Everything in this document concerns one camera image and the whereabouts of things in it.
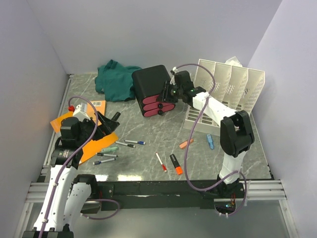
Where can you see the black drawer organizer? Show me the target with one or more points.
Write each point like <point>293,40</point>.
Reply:
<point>148,84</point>

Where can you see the black base beam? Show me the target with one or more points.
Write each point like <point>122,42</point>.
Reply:
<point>159,194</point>

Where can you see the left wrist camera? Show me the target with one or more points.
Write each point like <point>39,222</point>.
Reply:
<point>80,112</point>

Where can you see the black capped marker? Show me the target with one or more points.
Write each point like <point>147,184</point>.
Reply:
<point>107,155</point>

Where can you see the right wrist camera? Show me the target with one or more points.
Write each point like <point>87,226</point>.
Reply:
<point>174,71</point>

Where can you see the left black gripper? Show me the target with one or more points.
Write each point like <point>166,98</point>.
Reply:
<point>108,126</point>

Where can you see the green cloth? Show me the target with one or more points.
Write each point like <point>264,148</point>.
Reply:
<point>115,81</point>

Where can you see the white file rack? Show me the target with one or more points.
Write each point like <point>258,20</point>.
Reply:
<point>236,87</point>

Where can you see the orange book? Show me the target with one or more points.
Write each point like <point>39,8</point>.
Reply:
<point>99,105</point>

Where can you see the white crumpled paper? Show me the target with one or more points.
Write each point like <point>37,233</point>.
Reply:
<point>233,61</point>

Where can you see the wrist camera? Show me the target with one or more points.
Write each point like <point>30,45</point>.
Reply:
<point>174,71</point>
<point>80,112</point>

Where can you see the light blue clear highlighter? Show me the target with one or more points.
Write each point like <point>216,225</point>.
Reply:
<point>210,141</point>

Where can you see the green highlighter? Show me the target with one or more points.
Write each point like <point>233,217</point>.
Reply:
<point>109,149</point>

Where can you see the blue whiteboard marker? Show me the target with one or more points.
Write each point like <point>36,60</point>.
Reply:
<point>135,142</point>

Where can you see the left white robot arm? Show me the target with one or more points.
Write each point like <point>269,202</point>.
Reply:
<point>68,191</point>

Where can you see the salmon clear highlighter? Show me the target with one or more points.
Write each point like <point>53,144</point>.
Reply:
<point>184,144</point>

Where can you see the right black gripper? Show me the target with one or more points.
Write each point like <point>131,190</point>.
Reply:
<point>168,86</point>

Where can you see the aluminium rail frame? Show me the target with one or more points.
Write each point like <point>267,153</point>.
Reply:
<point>255,190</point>

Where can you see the orange folder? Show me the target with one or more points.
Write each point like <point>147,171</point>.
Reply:
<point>93,147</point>

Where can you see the black whiteboard marker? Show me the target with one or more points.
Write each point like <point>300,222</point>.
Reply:
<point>125,144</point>

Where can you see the blue capped marker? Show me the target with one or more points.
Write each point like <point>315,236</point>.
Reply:
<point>104,161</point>

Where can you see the orange highlighter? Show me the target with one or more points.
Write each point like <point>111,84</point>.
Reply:
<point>176,164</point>

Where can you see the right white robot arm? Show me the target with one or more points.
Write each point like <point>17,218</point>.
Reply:
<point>236,133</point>

